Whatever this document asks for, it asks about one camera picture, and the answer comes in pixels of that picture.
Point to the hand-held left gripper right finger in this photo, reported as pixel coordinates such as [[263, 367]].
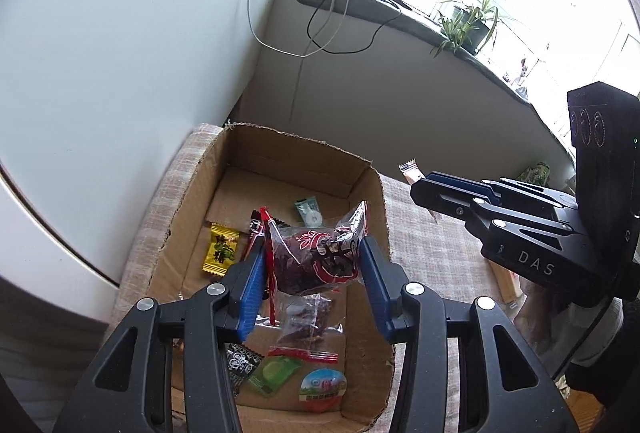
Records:
[[375, 293]]

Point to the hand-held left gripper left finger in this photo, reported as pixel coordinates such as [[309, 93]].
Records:
[[252, 293]]

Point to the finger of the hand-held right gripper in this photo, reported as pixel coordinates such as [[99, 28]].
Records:
[[440, 198], [525, 195]]

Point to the tan snack wrapper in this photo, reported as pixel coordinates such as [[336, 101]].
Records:
[[412, 172]]

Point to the clear packet of dark fruit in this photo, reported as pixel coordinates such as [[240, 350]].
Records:
[[300, 268]]

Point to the green candy packet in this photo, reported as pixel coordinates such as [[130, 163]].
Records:
[[275, 373]]

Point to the cardboard box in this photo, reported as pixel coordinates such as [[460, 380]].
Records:
[[295, 163]]

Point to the green camouflage packet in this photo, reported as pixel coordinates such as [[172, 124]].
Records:
[[535, 173]]

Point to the yellow candy packet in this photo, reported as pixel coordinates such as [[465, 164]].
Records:
[[220, 250]]

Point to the clear packet of brown snack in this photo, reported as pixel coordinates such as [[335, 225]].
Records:
[[305, 318]]

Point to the red black snack packet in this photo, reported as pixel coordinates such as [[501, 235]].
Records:
[[256, 225]]

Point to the black packet with white print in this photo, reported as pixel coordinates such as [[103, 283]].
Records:
[[240, 360]]

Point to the wooden board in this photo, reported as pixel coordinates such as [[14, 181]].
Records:
[[507, 285]]

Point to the small green packet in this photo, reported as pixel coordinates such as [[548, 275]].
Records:
[[306, 210]]

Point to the orange jelly cup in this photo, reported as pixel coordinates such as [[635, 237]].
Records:
[[322, 385]]

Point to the small figurine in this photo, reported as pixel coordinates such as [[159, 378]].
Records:
[[522, 73]]

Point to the potted spider plant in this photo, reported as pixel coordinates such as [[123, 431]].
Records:
[[472, 25]]

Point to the grey-green windowsill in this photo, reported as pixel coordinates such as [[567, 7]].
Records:
[[400, 20]]

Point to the white panel with gold trim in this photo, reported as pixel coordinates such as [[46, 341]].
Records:
[[40, 263]]

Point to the grey ribbed panel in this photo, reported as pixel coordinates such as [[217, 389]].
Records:
[[40, 363]]

